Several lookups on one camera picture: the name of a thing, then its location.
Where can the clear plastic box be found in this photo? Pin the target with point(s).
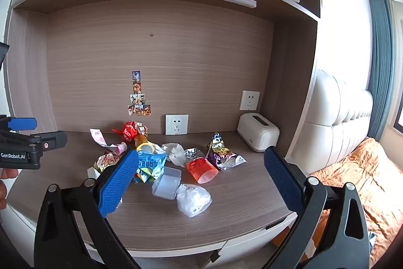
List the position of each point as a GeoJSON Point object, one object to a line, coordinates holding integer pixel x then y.
{"type": "Point", "coordinates": [167, 184]}

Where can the white drawer cabinet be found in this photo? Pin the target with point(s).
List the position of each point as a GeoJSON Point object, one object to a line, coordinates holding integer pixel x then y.
{"type": "Point", "coordinates": [245, 240]}

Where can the pink white paper wrapper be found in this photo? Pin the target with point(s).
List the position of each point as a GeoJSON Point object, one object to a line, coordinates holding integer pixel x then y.
{"type": "Point", "coordinates": [98, 136]}

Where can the red white crumpled wrapper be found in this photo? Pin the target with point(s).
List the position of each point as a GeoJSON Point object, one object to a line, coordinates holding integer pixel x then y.
{"type": "Point", "coordinates": [105, 160]}

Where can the orange blanket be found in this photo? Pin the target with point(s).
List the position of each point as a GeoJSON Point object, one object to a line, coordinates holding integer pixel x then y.
{"type": "Point", "coordinates": [377, 174]}

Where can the cartoon wall stickers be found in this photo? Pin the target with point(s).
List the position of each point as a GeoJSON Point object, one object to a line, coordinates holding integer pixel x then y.
{"type": "Point", "coordinates": [138, 105]}

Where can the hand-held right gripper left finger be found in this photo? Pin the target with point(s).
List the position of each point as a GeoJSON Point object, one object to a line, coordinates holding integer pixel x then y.
{"type": "Point", "coordinates": [119, 180]}

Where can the red snack wrapper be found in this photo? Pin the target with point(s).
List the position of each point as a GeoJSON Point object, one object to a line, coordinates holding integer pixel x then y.
{"type": "Point", "coordinates": [129, 130]}

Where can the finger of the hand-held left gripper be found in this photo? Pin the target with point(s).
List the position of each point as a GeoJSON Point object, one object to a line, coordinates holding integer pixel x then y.
{"type": "Point", "coordinates": [23, 124]}
{"type": "Point", "coordinates": [50, 140]}

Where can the white small appliance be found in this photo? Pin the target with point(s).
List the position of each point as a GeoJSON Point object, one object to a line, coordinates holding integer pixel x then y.
{"type": "Point", "coordinates": [256, 135]}

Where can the purple snack packet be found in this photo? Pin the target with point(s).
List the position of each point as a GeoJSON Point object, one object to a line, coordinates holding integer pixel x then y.
{"type": "Point", "coordinates": [222, 155]}

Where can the window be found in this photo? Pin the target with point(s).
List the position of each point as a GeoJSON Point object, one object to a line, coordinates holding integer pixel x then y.
{"type": "Point", "coordinates": [399, 98]}

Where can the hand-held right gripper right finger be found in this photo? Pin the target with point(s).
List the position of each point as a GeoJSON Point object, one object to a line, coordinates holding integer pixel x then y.
{"type": "Point", "coordinates": [283, 180]}

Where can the white wall socket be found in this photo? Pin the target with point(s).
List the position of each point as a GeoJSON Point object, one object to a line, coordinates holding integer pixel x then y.
{"type": "Point", "coordinates": [250, 100]}
{"type": "Point", "coordinates": [177, 124]}

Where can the person's left hand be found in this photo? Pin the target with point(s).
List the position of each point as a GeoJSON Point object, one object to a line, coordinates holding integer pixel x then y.
{"type": "Point", "coordinates": [8, 173]}

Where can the black white phone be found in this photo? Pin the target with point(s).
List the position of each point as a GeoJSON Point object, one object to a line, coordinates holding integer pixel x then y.
{"type": "Point", "coordinates": [372, 240]}

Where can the small pink bottle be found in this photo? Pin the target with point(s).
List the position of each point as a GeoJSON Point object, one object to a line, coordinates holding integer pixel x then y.
{"type": "Point", "coordinates": [119, 148]}

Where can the crumpled clear plastic bag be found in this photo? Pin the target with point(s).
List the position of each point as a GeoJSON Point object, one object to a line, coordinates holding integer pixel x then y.
{"type": "Point", "coordinates": [193, 199]}

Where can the white padded headboard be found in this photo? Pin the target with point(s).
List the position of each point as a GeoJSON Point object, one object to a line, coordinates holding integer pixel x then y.
{"type": "Point", "coordinates": [333, 117]}

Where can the blue snack packet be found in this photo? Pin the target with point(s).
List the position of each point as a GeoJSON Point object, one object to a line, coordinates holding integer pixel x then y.
{"type": "Point", "coordinates": [152, 165]}

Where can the grey blue curtain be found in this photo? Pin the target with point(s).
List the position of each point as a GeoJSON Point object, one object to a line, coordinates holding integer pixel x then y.
{"type": "Point", "coordinates": [381, 67]}

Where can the yellow tape roll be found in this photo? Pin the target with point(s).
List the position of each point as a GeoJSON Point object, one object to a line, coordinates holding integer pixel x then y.
{"type": "Point", "coordinates": [146, 147]}

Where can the red plastic cup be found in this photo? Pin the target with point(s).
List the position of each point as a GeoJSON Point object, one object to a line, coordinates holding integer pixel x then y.
{"type": "Point", "coordinates": [201, 169]}

